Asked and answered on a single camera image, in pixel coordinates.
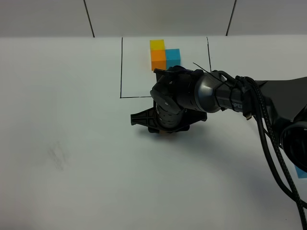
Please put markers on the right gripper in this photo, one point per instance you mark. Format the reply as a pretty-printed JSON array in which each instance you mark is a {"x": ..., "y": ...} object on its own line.
[{"x": 176, "y": 122}]

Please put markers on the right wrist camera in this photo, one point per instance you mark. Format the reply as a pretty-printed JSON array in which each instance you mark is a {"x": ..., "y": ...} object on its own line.
[{"x": 145, "y": 118}]

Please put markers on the blue template block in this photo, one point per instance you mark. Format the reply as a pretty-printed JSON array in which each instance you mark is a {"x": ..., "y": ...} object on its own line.
[{"x": 172, "y": 58}]

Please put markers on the yellow template block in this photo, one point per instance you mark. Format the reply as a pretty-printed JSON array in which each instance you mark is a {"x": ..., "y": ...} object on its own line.
[{"x": 157, "y": 45}]

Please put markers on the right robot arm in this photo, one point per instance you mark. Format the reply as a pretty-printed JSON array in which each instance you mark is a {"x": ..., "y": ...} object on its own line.
[{"x": 182, "y": 97}]

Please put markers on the orange template block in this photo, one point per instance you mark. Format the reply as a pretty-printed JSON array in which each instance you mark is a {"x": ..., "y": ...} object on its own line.
[{"x": 158, "y": 59}]

